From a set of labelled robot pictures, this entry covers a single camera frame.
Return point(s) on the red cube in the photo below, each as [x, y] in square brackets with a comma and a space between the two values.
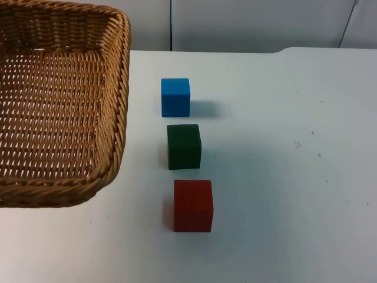
[193, 206]

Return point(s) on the blue cube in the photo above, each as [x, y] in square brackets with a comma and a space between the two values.
[175, 98]

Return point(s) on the pale brown wicker basket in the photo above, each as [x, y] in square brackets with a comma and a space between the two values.
[56, 118]

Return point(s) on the green cube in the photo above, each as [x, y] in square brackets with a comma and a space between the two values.
[184, 147]

